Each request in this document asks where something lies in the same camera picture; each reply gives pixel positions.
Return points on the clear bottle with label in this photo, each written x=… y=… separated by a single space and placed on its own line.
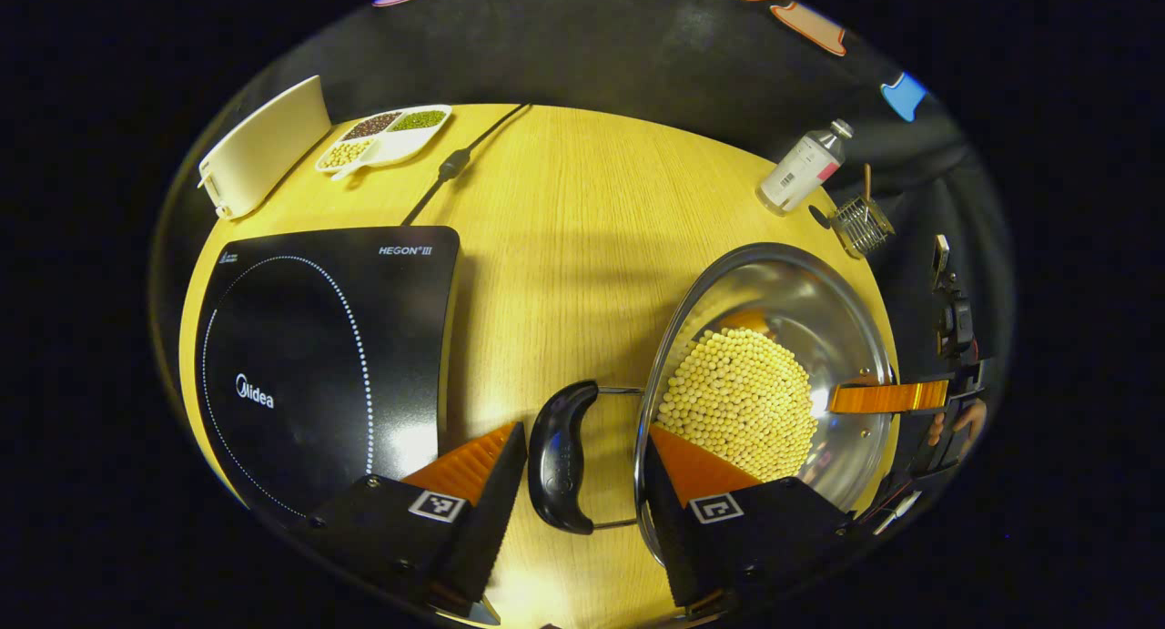
x=801 y=169

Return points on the thin wooden stick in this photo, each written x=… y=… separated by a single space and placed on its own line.
x=866 y=181

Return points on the heap of yellow soybeans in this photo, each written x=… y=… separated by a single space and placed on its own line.
x=737 y=401

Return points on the small black round cap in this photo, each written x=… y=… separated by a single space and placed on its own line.
x=820 y=217

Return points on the black induction cooktop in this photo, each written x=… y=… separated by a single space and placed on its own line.
x=309 y=338

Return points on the white divided bean dish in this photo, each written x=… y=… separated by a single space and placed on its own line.
x=387 y=137

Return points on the white toaster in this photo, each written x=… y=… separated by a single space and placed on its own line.
x=264 y=147

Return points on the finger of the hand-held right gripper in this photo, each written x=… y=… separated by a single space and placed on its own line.
x=887 y=397

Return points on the small clear holder cup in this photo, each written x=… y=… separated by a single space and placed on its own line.
x=860 y=228

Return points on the stainless steel pot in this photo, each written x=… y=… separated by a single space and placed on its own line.
x=774 y=292

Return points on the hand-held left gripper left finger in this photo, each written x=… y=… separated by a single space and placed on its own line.
x=496 y=520

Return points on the black backdrop cloth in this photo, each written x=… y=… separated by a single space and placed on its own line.
x=592 y=46

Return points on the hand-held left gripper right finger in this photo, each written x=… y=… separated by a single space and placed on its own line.
x=664 y=529

